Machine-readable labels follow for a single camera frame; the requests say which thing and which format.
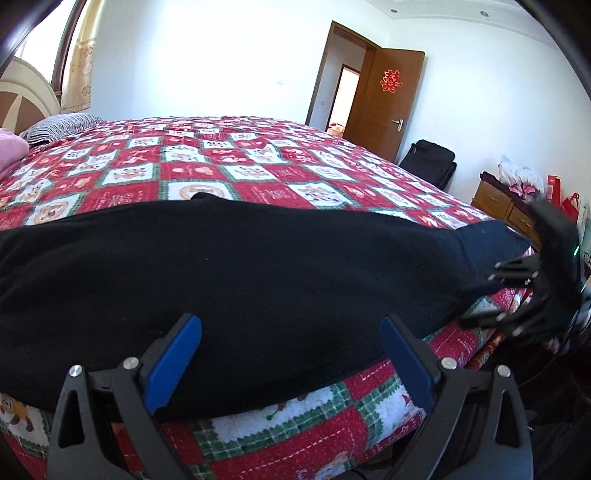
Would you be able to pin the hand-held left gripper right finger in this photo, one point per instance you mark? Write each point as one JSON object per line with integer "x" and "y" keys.
{"x": 406, "y": 364}

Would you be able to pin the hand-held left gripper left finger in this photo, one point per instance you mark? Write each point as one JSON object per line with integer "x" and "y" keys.
{"x": 175, "y": 362}

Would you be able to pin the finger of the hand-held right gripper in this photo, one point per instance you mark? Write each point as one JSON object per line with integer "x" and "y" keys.
{"x": 508, "y": 323}
{"x": 517, "y": 270}

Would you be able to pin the black pants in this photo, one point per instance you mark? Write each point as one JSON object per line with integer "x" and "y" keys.
{"x": 231, "y": 277}

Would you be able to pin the red gift bag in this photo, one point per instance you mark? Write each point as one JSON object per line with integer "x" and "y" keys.
{"x": 571, "y": 210}
{"x": 553, "y": 191}

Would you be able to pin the wooden cabinet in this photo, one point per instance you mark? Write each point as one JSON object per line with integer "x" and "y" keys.
{"x": 494, "y": 198}

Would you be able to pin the white plastic bag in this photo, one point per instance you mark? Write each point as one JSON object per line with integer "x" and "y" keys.
{"x": 519, "y": 177}

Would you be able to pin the black bag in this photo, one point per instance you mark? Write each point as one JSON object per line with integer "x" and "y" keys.
{"x": 427, "y": 159}

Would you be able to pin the brown wooden door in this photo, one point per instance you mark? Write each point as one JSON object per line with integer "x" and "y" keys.
{"x": 378, "y": 115}

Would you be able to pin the red patchwork printed quilt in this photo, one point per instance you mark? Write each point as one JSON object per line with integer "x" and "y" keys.
{"x": 258, "y": 152}

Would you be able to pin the red paper door decoration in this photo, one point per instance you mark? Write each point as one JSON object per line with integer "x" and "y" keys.
{"x": 390, "y": 81}

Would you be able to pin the striped pillow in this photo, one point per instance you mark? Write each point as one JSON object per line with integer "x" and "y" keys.
{"x": 60, "y": 124}

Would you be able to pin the pink folded blanket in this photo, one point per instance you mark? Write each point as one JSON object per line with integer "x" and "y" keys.
{"x": 11, "y": 150}

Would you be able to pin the beige patterned curtain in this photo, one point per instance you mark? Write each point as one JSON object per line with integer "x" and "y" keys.
{"x": 78, "y": 69}

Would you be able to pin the cream and brown headboard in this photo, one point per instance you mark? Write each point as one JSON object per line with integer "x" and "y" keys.
{"x": 23, "y": 92}

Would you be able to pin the window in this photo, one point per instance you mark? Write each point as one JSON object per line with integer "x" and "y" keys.
{"x": 41, "y": 41}

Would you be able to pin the brown door frame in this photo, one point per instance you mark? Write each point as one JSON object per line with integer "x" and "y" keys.
{"x": 323, "y": 78}

